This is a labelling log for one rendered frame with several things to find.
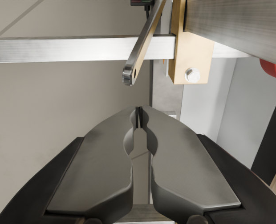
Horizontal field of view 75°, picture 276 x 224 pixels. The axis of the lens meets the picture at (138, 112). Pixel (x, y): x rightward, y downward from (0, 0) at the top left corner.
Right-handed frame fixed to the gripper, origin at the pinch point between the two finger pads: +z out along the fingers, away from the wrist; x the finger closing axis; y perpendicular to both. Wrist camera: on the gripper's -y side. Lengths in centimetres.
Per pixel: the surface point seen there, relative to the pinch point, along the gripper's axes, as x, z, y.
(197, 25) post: 6.1, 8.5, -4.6
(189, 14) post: 6.1, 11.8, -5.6
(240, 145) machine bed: 27.8, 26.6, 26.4
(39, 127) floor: -72, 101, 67
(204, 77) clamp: 9.7, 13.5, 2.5
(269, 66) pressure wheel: 16.7, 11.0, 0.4
